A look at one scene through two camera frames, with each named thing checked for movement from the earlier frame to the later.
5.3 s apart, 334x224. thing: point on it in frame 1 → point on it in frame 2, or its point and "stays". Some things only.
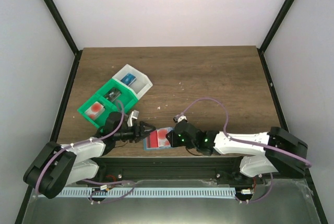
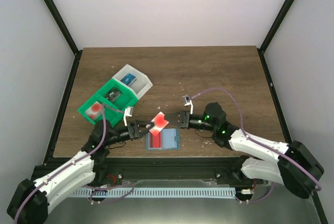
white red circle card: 162,140 → 159,124
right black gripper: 174,137 → 186,119
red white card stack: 94,111 stays
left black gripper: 139,130 stays
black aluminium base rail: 115,169 stays
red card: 152,140 stays
